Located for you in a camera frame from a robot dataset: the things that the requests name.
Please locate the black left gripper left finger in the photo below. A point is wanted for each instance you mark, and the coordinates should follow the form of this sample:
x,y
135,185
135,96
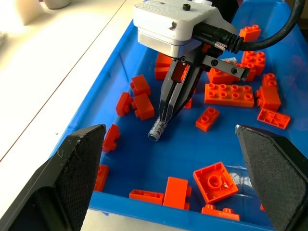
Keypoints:
x,y
62,178

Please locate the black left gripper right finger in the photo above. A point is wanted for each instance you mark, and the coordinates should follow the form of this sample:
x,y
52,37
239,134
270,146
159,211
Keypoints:
x,y
276,173

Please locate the square orange toy brick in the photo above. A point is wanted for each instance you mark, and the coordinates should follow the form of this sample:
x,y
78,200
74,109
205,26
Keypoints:
x,y
215,184

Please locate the white cup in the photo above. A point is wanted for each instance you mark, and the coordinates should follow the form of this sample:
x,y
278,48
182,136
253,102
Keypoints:
x,y
57,3

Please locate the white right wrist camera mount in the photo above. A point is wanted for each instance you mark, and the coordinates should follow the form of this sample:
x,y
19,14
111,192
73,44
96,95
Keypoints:
x,y
163,21

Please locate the long orange toy brick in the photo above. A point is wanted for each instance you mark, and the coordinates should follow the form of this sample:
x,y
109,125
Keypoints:
x,y
228,95

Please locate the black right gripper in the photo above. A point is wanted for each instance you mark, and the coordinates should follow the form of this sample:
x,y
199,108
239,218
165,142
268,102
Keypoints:
x,y
214,63

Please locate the blue plastic bin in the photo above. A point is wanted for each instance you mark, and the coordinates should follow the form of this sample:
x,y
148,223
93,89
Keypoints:
x,y
183,149

